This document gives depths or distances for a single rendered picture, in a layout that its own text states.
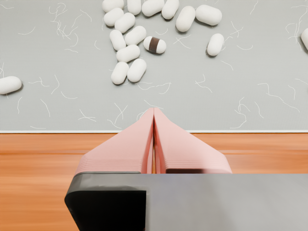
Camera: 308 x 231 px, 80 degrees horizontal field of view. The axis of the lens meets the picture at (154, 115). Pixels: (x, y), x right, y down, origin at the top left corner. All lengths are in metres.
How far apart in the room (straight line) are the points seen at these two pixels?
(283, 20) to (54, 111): 0.35
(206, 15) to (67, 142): 0.25
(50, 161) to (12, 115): 0.10
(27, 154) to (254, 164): 0.25
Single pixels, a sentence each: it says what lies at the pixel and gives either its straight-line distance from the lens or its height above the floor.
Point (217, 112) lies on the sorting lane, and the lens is 0.26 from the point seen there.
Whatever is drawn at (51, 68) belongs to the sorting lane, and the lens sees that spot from 0.30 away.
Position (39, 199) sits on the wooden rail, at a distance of 0.25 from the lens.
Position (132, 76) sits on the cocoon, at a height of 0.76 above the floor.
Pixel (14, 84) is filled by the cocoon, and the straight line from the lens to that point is 0.30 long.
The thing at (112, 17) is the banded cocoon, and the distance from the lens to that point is 0.30.
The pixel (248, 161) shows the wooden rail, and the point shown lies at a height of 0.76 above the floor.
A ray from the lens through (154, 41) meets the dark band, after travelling 0.27.
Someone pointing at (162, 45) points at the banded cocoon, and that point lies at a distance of 0.26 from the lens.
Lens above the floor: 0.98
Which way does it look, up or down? 76 degrees down
